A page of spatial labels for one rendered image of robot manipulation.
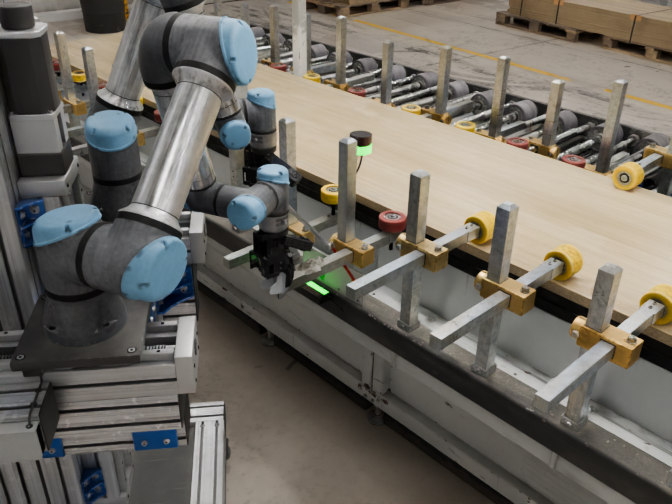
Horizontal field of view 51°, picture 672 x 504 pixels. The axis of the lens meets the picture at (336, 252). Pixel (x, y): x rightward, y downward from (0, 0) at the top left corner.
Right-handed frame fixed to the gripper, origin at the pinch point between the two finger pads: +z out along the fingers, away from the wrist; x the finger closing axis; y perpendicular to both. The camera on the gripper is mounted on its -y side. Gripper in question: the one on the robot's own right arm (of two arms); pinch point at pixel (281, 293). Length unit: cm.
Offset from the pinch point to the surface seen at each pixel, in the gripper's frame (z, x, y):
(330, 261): -4.1, 1.2, -16.1
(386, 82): -13, -89, -134
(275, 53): -11, -169, -135
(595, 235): -9, 45, -76
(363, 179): -9, -25, -55
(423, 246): -15.2, 24.9, -25.3
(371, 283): -13.3, 26.5, -5.3
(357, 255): -3.8, 3.3, -24.3
